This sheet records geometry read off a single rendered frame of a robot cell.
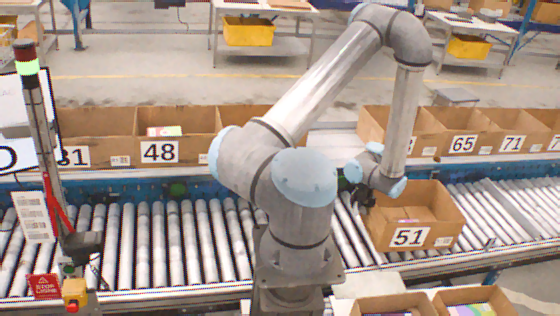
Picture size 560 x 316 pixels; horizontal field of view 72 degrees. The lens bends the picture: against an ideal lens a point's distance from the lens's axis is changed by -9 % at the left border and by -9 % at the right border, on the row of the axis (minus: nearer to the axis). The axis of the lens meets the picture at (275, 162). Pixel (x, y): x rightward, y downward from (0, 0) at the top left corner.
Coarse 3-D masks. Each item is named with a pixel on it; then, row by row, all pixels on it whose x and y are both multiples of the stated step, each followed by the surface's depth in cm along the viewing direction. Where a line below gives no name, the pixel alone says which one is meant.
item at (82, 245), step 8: (80, 232) 119; (88, 232) 119; (96, 232) 120; (72, 240) 116; (80, 240) 116; (88, 240) 117; (96, 240) 117; (104, 240) 121; (64, 248) 115; (72, 248) 115; (80, 248) 116; (88, 248) 116; (96, 248) 117; (104, 248) 119; (72, 256) 117; (80, 256) 119; (88, 256) 121; (80, 264) 121
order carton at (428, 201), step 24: (408, 192) 197; (432, 192) 200; (360, 216) 192; (384, 216) 194; (408, 216) 196; (432, 216) 198; (456, 216) 180; (384, 240) 171; (432, 240) 176; (456, 240) 179
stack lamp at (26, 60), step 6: (12, 48) 87; (30, 48) 88; (18, 54) 87; (24, 54) 87; (30, 54) 88; (18, 60) 88; (24, 60) 88; (30, 60) 89; (36, 60) 91; (18, 66) 89; (24, 66) 89; (30, 66) 90; (36, 66) 91; (18, 72) 90; (24, 72) 90; (30, 72) 90; (36, 72) 92
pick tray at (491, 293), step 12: (456, 288) 149; (468, 288) 150; (480, 288) 151; (492, 288) 152; (432, 300) 150; (444, 300) 152; (456, 300) 153; (468, 300) 155; (480, 300) 156; (492, 300) 154; (504, 300) 148; (444, 312) 141; (504, 312) 147; (516, 312) 141
